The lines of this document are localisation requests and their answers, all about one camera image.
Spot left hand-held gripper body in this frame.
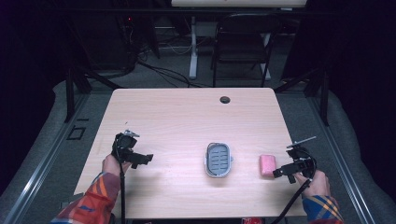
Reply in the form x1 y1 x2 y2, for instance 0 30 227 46
111 129 140 163

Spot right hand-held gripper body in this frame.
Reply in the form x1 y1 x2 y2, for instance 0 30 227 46
286 135 318 180

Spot pink soap bar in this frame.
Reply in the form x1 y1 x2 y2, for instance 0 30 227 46
259 154 277 178

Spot person's left hand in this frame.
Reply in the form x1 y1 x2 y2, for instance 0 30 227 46
102 154 133 177

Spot person's right hand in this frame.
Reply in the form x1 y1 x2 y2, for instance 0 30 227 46
293 170 332 199

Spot grey soap dish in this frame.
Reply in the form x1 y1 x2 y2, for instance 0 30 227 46
204 142 234 179

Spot black metal stand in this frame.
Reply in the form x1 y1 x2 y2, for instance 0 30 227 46
63 63 123 124
274 67 331 127

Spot white desk leg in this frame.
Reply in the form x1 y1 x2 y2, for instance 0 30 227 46
189 16 200 80

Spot black folding chair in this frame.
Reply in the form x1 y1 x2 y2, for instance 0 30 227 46
210 12 276 89

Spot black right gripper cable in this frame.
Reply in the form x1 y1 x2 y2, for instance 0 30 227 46
270 148 318 224

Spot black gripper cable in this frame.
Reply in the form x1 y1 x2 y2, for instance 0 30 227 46
114 136 127 224
270 148 318 224

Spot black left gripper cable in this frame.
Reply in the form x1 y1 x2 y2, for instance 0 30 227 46
114 136 127 224

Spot aluminium floor rail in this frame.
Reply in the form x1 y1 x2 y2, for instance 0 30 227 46
2 92 90 224
306 96 376 224

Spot black floor cables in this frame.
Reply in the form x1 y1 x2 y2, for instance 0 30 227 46
124 18 213 89

